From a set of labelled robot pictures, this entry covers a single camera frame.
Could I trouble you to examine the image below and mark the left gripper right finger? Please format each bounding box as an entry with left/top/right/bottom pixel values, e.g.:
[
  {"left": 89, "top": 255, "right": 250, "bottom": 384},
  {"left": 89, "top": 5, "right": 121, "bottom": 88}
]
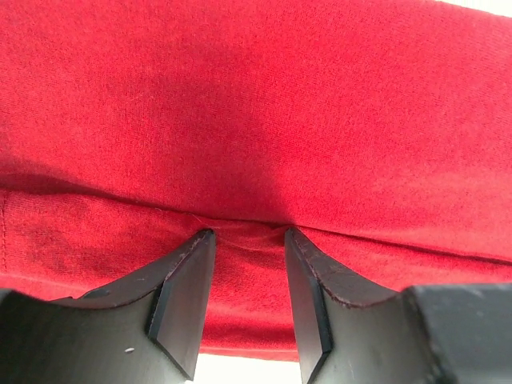
[{"left": 285, "top": 228, "right": 404, "bottom": 383}]

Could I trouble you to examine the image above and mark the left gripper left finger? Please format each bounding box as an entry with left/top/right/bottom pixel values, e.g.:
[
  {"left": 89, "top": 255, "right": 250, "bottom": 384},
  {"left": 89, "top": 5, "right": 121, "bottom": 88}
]
[{"left": 55, "top": 230, "right": 216, "bottom": 379}]

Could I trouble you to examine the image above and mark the red t shirt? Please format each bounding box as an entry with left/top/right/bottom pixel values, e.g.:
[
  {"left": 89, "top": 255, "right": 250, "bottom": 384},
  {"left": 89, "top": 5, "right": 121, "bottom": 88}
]
[{"left": 1, "top": 1, "right": 511, "bottom": 360}]

